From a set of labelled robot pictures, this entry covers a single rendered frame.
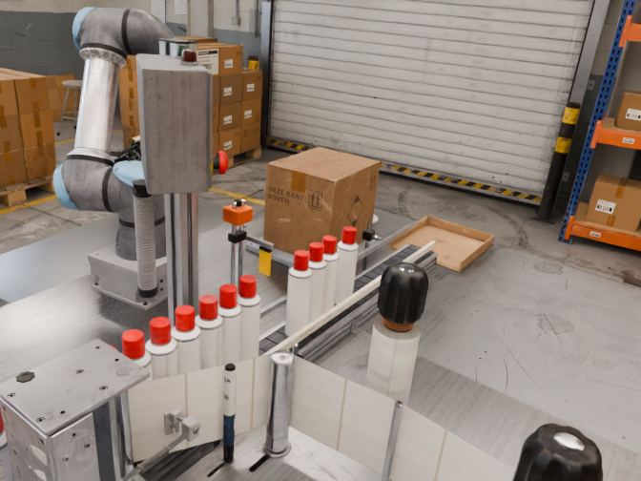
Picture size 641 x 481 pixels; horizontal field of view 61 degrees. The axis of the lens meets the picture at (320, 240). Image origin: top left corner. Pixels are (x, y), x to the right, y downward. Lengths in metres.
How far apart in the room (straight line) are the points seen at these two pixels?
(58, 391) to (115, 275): 0.80
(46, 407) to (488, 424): 0.77
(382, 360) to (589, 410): 0.53
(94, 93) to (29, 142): 3.16
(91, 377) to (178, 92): 0.41
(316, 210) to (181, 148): 0.80
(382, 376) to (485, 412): 0.24
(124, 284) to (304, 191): 0.56
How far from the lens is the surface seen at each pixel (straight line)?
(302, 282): 1.17
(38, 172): 4.78
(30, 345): 1.39
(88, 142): 1.52
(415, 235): 2.00
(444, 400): 1.15
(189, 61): 0.88
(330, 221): 1.59
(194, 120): 0.86
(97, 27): 1.60
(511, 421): 1.15
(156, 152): 0.86
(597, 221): 4.73
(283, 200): 1.66
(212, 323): 0.99
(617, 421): 1.35
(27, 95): 4.65
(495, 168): 5.37
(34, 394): 0.72
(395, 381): 1.01
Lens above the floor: 1.58
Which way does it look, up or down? 24 degrees down
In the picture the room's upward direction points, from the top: 5 degrees clockwise
